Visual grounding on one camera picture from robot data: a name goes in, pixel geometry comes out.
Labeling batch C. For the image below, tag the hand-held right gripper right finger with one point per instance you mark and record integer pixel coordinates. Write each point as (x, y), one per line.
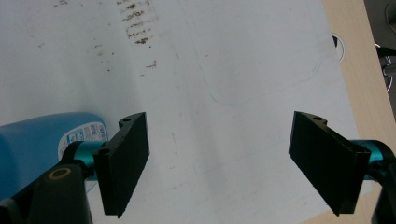
(327, 155)

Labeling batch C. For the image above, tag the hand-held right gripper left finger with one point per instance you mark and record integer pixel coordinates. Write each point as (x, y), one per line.
(121, 168)

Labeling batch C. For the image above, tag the blue plastic bottle white label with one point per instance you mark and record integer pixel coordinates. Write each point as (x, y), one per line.
(28, 149)

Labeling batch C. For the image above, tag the white table mat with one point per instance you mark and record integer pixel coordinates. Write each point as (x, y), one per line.
(218, 77)

